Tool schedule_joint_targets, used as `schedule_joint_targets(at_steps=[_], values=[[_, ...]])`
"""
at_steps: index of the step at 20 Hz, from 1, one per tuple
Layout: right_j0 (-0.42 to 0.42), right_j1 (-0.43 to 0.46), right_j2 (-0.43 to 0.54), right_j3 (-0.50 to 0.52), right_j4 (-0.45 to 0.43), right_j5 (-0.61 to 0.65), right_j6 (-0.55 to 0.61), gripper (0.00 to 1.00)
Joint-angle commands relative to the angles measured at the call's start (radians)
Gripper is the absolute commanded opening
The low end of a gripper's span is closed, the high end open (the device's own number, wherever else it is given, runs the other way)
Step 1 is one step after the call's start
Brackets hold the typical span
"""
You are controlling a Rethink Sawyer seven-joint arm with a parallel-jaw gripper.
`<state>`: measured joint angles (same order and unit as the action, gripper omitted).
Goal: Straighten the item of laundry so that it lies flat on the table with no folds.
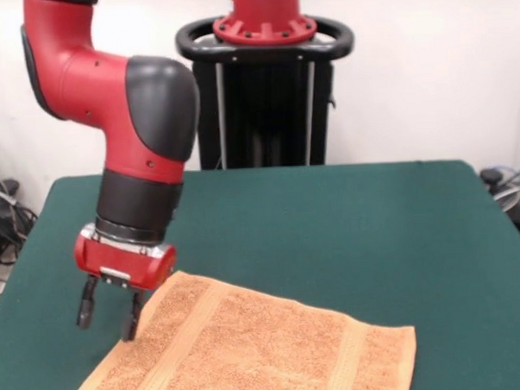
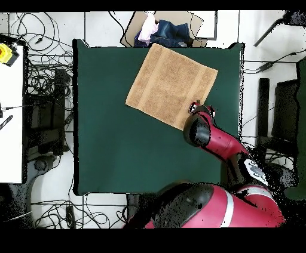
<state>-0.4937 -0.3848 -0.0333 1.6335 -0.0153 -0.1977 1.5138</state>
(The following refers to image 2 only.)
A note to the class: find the tan terry towel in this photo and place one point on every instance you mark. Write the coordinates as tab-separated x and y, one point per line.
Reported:
167	83

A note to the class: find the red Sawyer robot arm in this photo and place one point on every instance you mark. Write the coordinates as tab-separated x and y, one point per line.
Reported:
220	140

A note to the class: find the blue denim jeans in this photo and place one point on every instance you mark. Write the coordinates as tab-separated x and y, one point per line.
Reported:
172	33

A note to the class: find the brown cardboard box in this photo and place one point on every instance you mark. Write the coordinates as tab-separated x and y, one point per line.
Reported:
191	26

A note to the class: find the pale pink garment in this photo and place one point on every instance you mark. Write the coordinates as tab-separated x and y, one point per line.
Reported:
147	31

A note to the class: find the dark green draped cloth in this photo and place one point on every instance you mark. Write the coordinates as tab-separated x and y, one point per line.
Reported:
301	119

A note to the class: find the dark green table cloth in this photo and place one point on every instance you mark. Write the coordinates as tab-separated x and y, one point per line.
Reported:
107	143

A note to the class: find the black tripod stand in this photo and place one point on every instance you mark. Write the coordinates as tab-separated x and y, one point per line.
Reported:
296	18

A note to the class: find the black power strip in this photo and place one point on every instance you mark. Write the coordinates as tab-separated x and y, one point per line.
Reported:
70	214

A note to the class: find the white side table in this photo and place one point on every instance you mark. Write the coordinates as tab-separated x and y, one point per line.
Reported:
10	143

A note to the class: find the yellow emergency stop button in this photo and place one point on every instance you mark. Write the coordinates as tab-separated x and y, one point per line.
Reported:
6	53

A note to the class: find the black chair frame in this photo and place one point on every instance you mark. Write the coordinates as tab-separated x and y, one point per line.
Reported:
263	107
59	95

